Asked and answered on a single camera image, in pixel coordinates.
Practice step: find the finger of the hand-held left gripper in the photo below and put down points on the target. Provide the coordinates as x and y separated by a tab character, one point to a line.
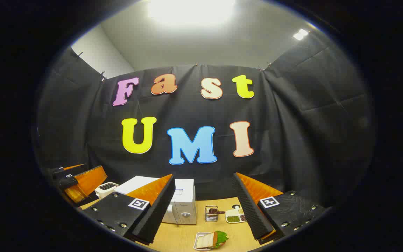
87	182
56	172

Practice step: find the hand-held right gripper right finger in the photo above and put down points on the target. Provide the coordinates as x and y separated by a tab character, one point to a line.
250	210

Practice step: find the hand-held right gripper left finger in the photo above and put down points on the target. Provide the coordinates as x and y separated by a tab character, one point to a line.
156	217

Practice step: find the white microwave oven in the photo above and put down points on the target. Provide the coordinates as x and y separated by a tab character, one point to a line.
184	196

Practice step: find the sandwich with lettuce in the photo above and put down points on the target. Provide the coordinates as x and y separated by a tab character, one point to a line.
208	239

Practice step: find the white toaster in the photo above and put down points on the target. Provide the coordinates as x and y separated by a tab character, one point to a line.
105	189

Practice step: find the white divided plate with beans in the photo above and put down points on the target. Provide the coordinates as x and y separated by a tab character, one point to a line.
233	218

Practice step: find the brown wooden spoon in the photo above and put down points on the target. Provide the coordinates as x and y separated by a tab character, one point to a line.
212	211

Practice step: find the white rectangular dish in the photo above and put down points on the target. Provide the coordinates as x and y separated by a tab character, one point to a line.
196	245

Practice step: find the black backdrop cloth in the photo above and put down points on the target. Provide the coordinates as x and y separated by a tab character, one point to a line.
282	122

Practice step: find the small ceiling light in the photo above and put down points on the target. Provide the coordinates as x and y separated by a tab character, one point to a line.
300	34

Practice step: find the long ceiling light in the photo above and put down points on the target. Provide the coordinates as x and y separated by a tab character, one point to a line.
191	10

